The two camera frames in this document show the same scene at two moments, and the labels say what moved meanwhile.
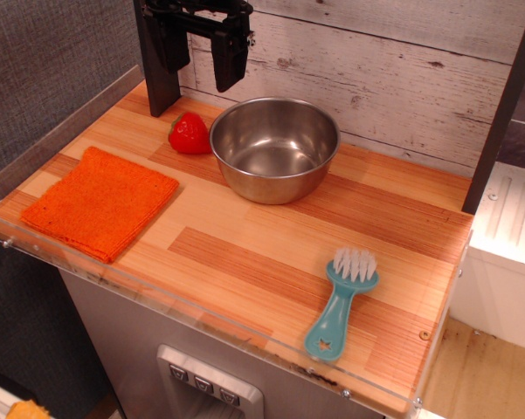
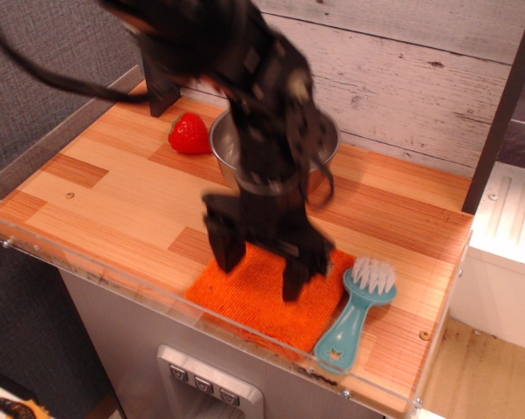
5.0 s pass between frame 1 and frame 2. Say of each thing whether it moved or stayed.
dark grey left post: stayed
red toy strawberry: stayed
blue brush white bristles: moved
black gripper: moved
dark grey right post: stayed
